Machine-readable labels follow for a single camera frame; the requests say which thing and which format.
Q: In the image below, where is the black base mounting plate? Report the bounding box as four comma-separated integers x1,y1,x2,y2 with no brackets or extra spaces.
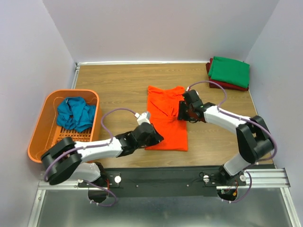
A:
78,166,247,198

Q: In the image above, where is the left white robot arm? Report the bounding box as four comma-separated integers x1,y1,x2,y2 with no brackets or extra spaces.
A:
41,122,164,185

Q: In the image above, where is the folded green t shirt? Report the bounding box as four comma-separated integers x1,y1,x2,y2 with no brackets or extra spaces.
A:
208,56,250,89

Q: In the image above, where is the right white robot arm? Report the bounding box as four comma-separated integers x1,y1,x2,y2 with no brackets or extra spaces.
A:
178,90,277,185

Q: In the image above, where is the orange t shirt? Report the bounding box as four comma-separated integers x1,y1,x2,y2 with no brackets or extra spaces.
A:
146,86,188,151

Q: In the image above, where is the folded dark red t shirt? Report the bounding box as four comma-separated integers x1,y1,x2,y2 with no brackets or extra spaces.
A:
205,58,249,91

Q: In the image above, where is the teal t shirt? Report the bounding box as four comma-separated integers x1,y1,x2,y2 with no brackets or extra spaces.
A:
56,97,96,133

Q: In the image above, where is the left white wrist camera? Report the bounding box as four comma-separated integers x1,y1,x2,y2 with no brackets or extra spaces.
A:
134,111,151,125

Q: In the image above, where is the orange plastic basket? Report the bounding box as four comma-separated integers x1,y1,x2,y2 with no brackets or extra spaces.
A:
27,89,102,163

